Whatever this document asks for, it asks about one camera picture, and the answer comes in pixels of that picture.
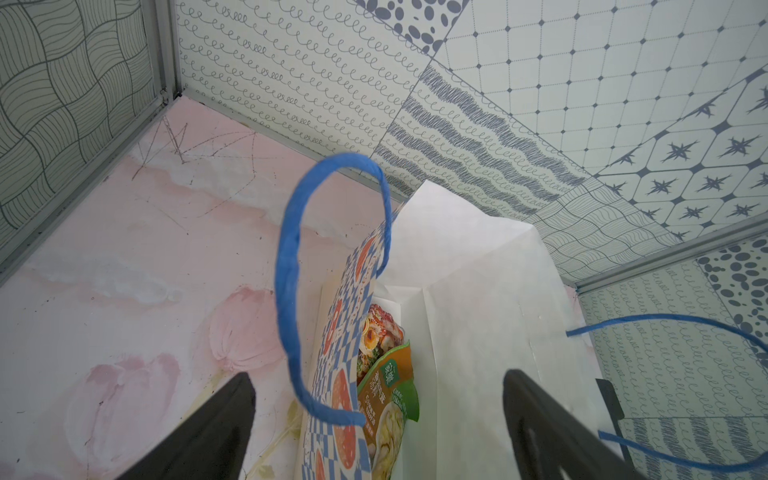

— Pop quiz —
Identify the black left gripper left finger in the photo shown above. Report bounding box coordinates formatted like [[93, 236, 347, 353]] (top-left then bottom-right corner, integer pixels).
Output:
[[120, 373, 256, 480]]

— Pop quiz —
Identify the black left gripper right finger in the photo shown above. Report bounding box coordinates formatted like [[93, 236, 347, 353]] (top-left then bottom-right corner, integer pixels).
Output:
[[503, 369, 643, 480]]

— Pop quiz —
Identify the black plastic tool case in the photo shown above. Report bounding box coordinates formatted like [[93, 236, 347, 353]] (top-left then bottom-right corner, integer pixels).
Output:
[[596, 378, 625, 438]]

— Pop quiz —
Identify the green brown mushroom soup packet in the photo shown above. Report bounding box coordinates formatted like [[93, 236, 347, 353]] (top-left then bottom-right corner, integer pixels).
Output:
[[357, 342, 420, 480]]

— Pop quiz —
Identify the blue checkered paper bag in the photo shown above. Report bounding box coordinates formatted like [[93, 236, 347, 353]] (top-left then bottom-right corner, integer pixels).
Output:
[[274, 152, 768, 480]]

